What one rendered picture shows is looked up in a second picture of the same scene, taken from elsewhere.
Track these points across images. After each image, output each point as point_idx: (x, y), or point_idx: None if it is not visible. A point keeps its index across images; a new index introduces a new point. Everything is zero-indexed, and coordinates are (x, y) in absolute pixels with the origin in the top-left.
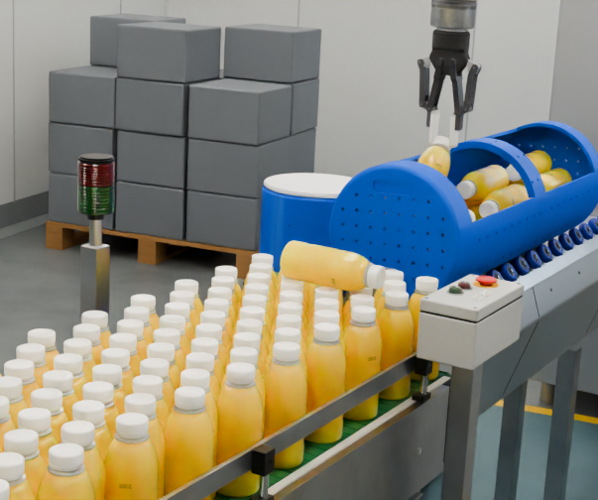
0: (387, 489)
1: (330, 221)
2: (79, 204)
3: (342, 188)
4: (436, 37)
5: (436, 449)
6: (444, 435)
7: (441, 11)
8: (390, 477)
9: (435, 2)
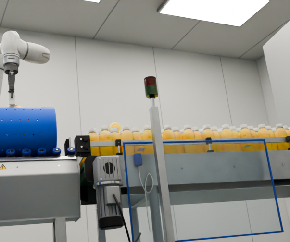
0: (124, 194)
1: (56, 123)
2: (157, 92)
3: (55, 112)
4: (17, 67)
5: (93, 195)
6: (87, 192)
7: (19, 60)
8: (123, 191)
9: (18, 56)
